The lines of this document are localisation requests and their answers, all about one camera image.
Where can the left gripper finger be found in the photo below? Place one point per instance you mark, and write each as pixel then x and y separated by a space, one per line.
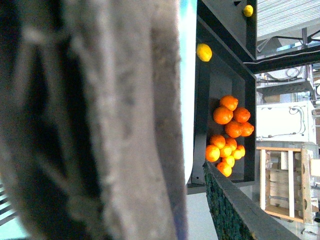
pixel 234 215

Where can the lemon on middle shelf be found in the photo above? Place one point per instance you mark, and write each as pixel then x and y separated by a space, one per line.
pixel 204 52

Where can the lemon on shelf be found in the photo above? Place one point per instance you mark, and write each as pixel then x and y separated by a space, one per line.
pixel 204 52
pixel 248 11

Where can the lemon on upper shelf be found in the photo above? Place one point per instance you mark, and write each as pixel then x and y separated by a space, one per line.
pixel 248 11

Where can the small orange bottom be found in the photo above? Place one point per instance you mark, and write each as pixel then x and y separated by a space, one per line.
pixel 226 165

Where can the small orange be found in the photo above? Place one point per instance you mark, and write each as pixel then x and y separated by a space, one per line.
pixel 212 153
pixel 226 165
pixel 217 140
pixel 239 152
pixel 229 147

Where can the small orange right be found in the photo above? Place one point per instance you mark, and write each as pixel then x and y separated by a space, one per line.
pixel 239 152

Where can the wooden pallet crate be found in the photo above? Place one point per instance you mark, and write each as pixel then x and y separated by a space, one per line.
pixel 285 183

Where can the small orange centre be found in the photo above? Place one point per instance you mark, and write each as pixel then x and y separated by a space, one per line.
pixel 229 147

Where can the small orange upper left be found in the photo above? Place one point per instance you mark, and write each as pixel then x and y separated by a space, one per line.
pixel 217 140

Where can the orange centre lower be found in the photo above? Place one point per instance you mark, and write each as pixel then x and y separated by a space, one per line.
pixel 233 129

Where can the orange far right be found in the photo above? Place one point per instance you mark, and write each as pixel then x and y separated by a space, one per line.
pixel 247 129

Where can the orange left large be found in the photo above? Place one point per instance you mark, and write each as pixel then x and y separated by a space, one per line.
pixel 222 115

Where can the orange right upper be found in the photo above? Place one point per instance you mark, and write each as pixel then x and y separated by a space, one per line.
pixel 241 114

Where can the orange top of pile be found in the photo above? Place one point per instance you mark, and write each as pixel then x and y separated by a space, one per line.
pixel 229 101

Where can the dark wooden shelf unit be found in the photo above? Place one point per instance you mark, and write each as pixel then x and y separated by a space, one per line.
pixel 231 70

